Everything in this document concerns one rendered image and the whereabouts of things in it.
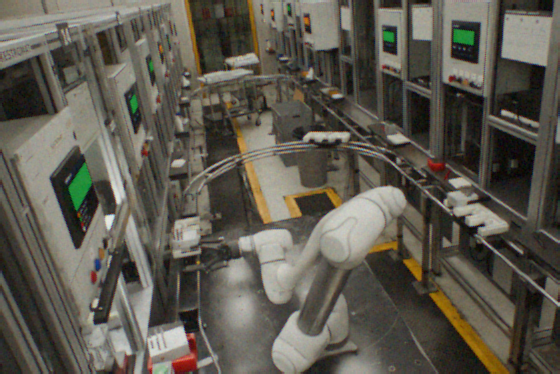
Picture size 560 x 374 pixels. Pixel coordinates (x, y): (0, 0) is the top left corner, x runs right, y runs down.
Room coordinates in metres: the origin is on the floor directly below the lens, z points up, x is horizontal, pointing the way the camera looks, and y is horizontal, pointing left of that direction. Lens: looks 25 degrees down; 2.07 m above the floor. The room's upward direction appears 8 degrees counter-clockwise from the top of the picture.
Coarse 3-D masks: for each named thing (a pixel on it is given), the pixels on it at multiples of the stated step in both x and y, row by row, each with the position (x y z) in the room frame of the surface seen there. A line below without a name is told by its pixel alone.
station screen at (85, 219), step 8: (80, 160) 1.16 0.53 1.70; (72, 168) 1.08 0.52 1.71; (80, 168) 1.14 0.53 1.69; (72, 176) 1.06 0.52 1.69; (88, 192) 1.14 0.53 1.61; (96, 192) 1.21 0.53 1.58; (72, 200) 1.01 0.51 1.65; (88, 200) 1.12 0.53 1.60; (96, 200) 1.19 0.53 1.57; (80, 208) 1.04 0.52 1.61; (88, 208) 1.10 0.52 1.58; (96, 208) 1.16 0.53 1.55; (80, 216) 1.02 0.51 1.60; (88, 216) 1.08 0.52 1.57; (80, 224) 1.01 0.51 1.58; (88, 224) 1.06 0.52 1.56
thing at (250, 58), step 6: (252, 54) 8.50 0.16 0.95; (228, 60) 8.73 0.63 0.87; (234, 60) 8.03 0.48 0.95; (240, 60) 8.42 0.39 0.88; (246, 60) 8.41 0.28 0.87; (252, 60) 8.16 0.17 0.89; (258, 60) 8.14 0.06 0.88; (234, 66) 8.02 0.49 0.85; (240, 90) 8.79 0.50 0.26; (246, 90) 8.71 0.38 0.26; (252, 90) 8.64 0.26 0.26; (258, 90) 8.54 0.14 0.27; (234, 96) 8.33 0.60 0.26; (240, 96) 8.25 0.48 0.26; (246, 96) 8.19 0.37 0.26; (252, 96) 8.12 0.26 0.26; (258, 96) 8.12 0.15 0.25; (234, 102) 8.76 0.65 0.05; (240, 102) 8.03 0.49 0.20
